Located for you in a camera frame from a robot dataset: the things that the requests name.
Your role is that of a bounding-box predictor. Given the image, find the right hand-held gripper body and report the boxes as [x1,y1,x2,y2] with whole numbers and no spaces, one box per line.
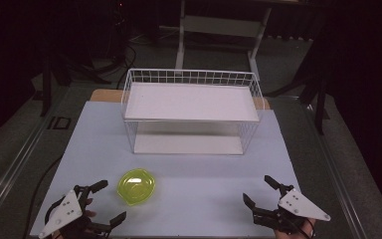
[252,184,332,233]

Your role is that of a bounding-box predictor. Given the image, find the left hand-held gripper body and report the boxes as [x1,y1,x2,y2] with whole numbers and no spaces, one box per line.
[38,184,113,239]

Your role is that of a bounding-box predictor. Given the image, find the yellow-green plastic bowl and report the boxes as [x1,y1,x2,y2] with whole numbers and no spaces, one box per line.
[116,167,157,207]

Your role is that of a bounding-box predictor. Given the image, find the white wire shelf rack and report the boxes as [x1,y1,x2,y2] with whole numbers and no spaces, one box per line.
[120,68,267,156]

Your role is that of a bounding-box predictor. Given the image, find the person's left hand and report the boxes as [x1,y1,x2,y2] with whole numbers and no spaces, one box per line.
[83,197,97,219]

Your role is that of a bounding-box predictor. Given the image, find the person's right hand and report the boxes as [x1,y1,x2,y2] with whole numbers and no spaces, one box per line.
[274,218,317,239]

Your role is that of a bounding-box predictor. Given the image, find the light blue table mat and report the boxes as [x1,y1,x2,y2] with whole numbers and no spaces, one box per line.
[29,101,301,239]

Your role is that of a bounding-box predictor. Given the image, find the black tripod stand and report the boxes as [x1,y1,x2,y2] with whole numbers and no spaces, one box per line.
[39,49,76,118]
[264,36,333,135]

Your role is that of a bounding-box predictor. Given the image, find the thin black cable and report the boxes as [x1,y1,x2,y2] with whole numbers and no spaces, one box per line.
[22,154,64,239]

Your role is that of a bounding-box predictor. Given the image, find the metal floor rail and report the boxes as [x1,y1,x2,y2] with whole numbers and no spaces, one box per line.
[0,87,68,227]
[268,95,370,239]

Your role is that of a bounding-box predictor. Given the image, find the black cable bundle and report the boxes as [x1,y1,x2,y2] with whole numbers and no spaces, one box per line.
[63,3,138,90]

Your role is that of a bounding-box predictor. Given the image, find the white metal stand frame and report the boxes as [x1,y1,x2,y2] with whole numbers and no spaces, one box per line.
[174,0,274,81]

